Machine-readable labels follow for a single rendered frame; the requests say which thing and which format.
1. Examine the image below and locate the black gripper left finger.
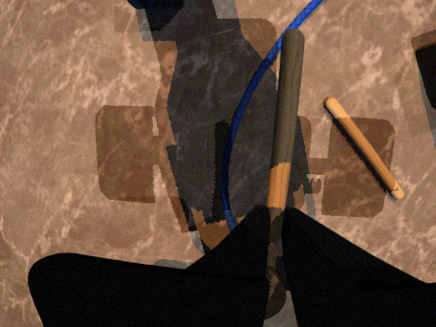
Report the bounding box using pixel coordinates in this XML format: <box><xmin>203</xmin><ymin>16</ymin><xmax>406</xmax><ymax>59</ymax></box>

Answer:
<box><xmin>28</xmin><ymin>205</ymin><xmax>272</xmax><ymax>327</ymax></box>

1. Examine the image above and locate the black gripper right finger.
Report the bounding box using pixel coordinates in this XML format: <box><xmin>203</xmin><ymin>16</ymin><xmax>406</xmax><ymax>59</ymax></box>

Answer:
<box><xmin>280</xmin><ymin>207</ymin><xmax>436</xmax><ymax>327</ymax></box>

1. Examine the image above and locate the dark blue square block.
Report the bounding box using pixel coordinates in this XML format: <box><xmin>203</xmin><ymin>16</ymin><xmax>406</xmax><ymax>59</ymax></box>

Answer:
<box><xmin>126</xmin><ymin>0</ymin><xmax>184</xmax><ymax>10</ymax></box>

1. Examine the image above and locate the orange-brown wooden block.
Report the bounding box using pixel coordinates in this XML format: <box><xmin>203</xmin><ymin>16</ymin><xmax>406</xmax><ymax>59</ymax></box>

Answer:
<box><xmin>417</xmin><ymin>40</ymin><xmax>436</xmax><ymax>109</ymax></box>

